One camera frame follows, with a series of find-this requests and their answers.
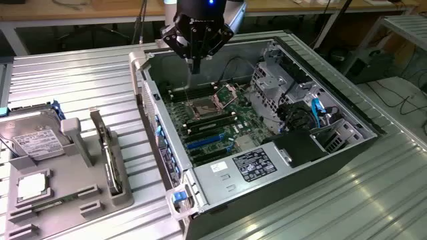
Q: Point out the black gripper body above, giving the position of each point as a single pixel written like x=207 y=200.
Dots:
x=200 y=12

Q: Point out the graphics card with fan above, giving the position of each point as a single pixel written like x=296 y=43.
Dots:
x=107 y=140

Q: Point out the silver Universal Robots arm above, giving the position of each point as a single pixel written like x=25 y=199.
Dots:
x=237 y=15

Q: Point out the metal socket cover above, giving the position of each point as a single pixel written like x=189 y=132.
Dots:
x=227 y=95

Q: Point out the grey metal disk bay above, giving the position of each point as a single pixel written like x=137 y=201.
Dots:
x=268 y=95

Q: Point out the black office chair base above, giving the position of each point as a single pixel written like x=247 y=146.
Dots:
x=89 y=32

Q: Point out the CPU socket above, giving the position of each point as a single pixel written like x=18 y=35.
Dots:
x=204 y=108

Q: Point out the wooden desk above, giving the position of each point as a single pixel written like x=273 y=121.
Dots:
x=82 y=10

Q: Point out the black installed RAM stick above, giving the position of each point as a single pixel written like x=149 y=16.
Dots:
x=213 y=126
x=208 y=120

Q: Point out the green motherboard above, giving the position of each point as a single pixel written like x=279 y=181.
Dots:
x=240 y=122

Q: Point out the blue expansion slot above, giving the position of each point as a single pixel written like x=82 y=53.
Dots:
x=204 y=141

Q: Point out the silver chipset heat sink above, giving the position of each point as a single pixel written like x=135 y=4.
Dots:
x=247 y=142

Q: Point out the blue plastic disk carrier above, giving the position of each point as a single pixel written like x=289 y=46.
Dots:
x=56 y=108

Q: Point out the black expansion slot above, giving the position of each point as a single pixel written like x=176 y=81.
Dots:
x=209 y=155

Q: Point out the black box on floor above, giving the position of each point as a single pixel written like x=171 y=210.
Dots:
x=369 y=67

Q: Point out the grey power supply unit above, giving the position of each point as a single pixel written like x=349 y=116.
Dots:
x=233 y=175

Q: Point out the metal slat shelf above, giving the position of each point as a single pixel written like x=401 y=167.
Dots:
x=407 y=27

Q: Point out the open black PC case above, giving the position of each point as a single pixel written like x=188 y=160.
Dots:
x=267 y=180

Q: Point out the white round table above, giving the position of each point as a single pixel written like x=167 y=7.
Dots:
x=393 y=100

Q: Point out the hard disk with white label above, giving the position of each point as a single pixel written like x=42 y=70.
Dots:
x=33 y=140

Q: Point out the blue case latch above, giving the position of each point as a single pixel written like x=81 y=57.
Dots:
x=177 y=196

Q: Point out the grey plastic parts rack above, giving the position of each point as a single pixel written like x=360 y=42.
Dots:
x=66 y=185

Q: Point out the silver CPU chip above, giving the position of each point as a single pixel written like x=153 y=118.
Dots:
x=30 y=186

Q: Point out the green RAM stick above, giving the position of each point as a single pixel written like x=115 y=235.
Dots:
x=54 y=202

